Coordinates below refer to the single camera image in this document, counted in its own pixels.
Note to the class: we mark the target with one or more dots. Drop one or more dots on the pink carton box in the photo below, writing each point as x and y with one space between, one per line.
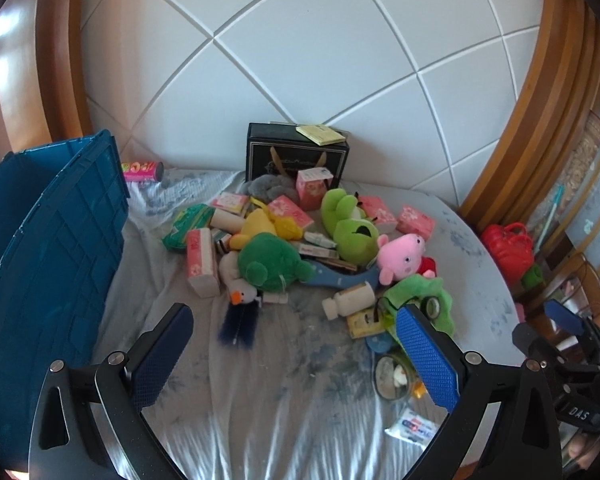
312 192

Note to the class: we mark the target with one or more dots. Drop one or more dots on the red plastic bag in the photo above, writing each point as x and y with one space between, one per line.
507 252

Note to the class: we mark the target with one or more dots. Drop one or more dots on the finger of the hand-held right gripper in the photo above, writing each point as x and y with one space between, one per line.
565 315

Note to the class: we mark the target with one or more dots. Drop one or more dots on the white blue sachet packet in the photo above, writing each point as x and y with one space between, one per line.
412 425

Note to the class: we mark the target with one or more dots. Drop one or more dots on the yellow sticky note pad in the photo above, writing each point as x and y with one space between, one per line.
320 134

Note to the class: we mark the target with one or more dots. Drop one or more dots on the green frog plush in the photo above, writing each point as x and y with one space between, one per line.
350 235

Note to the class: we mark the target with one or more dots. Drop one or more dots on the pink tissue packet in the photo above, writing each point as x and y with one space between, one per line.
290 210
415 220
380 210
230 202

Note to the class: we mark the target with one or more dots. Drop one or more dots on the pink cloth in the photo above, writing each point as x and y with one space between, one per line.
520 310

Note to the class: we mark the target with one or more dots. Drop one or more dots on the grey plush toy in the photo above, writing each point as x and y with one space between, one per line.
270 186

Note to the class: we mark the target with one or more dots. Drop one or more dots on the light blue pole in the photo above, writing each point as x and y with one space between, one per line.
550 215

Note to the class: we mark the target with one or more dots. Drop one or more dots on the wooden wall frame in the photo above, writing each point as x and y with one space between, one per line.
55 60
540 110

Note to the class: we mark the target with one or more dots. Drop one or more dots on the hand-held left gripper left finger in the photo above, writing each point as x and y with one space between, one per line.
162 355

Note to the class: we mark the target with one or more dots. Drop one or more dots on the wooden chair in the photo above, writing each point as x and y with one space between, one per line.
560 267

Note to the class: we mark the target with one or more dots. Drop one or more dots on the black tape roll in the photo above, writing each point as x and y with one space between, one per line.
422 306

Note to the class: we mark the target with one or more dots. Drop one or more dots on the white pill bottle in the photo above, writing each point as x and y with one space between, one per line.
350 299

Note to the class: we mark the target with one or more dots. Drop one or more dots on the green wrapped packet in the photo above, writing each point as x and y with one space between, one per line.
185 225

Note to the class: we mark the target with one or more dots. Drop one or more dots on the white flat medicine box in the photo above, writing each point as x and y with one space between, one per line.
320 249

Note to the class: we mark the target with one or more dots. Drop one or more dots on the white bird plush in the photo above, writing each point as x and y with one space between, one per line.
240 300

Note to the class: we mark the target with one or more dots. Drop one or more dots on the yellow plush toy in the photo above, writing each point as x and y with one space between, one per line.
260 225

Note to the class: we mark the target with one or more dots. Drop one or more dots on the pink pig plush red dress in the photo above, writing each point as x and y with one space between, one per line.
400 255

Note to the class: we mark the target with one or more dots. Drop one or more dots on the person's right hand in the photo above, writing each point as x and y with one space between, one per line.
580 449

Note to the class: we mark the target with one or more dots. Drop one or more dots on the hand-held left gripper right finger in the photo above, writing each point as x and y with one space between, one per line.
427 355

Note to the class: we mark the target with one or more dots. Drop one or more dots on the blue plastic crate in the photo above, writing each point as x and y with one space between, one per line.
45 240

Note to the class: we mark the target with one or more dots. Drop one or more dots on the pink cylindrical can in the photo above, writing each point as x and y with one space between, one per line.
142 171

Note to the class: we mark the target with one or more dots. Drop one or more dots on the blue round lid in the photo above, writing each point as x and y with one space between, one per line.
380 342

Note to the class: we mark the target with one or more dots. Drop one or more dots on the black gift box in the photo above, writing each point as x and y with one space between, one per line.
275 155

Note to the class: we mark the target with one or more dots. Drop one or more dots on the white paper roll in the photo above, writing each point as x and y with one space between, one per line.
227 220

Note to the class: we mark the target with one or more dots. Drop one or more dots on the green turtle plush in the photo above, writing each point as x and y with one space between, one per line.
265 260

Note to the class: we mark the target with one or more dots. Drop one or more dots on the yellow small packet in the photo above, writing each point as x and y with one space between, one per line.
419 390

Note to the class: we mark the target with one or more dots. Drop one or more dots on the green yellow packet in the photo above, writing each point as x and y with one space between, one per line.
365 322

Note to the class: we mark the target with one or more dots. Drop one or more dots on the tall pink white tissue pack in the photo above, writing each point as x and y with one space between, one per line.
202 260

